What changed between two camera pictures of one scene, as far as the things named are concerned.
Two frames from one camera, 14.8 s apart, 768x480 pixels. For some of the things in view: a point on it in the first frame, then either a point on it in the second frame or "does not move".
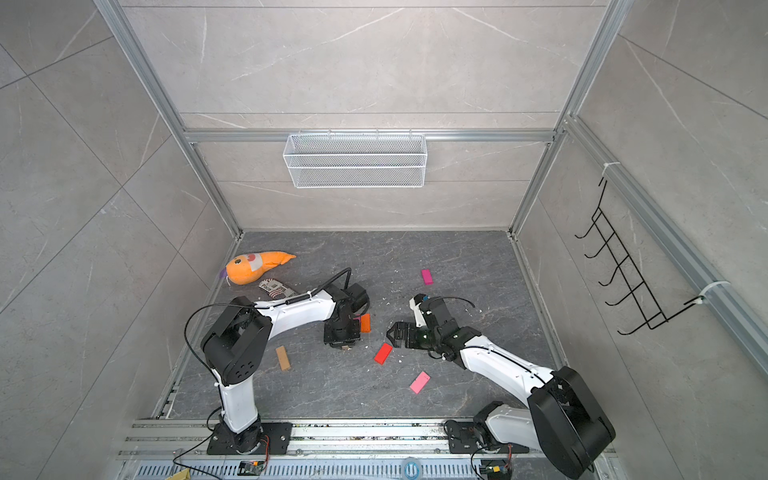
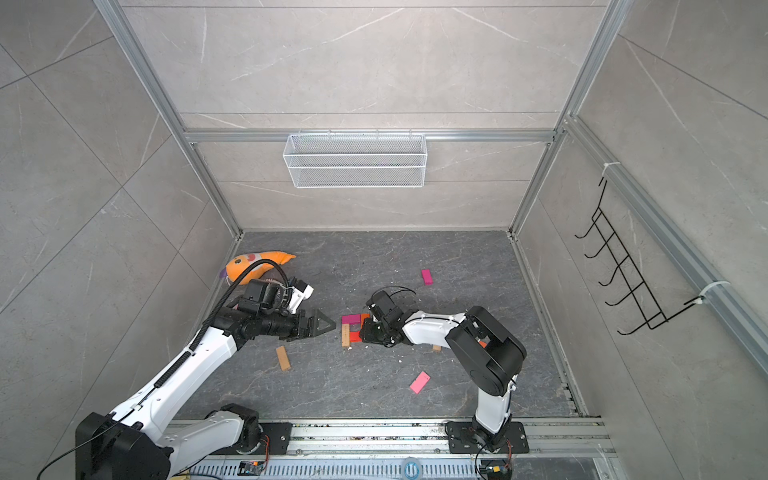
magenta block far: x=427 y=276 does not move
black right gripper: x=412 y=329 -> x=369 y=336
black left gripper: x=334 y=338 -> x=316 y=316
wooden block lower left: x=282 y=358 does not move
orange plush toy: x=250 y=268 does not move
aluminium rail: x=324 y=441 does not move
